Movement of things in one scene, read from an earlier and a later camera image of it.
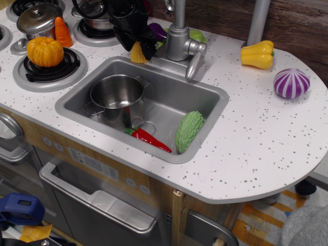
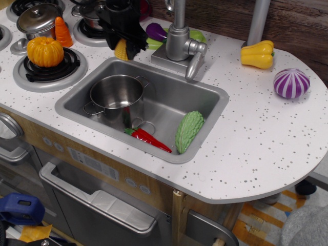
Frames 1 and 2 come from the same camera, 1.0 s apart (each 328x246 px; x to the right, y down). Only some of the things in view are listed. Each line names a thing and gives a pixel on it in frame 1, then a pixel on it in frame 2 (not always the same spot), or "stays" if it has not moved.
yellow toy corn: (136, 54) -> (121, 51)
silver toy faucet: (183, 54) stays
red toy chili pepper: (145, 137) stays
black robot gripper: (129, 18) -> (121, 19)
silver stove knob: (19, 47) stays
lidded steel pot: (39, 20) stays
